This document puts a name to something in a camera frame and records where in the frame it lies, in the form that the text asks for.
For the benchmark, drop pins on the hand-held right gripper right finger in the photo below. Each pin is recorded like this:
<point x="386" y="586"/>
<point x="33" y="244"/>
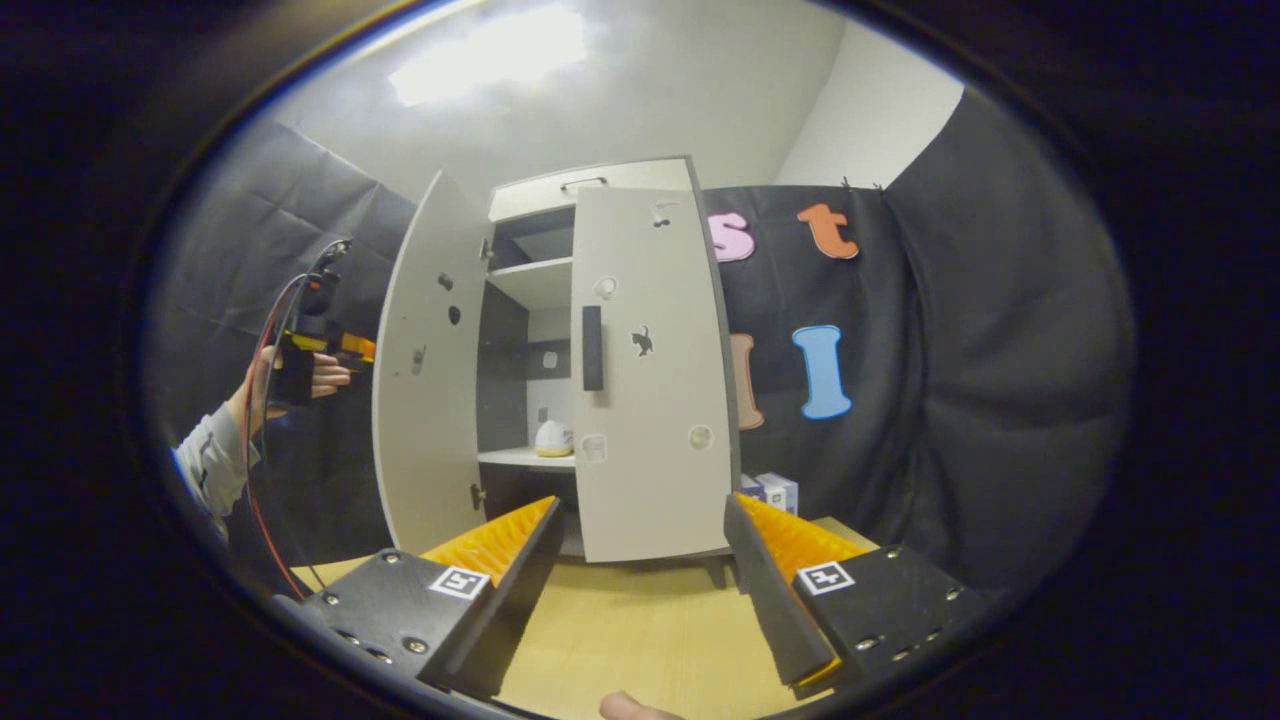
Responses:
<point x="780" y="610"/>

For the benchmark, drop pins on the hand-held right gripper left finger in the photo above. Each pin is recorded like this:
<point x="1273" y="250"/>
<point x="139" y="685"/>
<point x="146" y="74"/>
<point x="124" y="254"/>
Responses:
<point x="500" y="620"/>

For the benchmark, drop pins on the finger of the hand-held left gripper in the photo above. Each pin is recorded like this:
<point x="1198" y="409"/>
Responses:
<point x="355" y="347"/>

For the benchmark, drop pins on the white cabinet door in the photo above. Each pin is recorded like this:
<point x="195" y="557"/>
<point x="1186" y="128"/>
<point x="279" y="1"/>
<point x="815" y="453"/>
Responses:
<point x="650" y="480"/>
<point x="430" y="450"/>

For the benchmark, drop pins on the white shoe cabinet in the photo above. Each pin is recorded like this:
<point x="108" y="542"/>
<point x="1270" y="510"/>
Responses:
<point x="505" y="350"/>

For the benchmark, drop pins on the white striped shoe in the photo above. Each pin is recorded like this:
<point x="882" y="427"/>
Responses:
<point x="552" y="438"/>

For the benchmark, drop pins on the white cabinet drawer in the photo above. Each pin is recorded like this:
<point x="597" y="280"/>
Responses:
<point x="640" y="175"/>

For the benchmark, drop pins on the small white blue box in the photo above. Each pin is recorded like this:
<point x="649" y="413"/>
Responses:
<point x="782" y="492"/>
<point x="752" y="487"/>

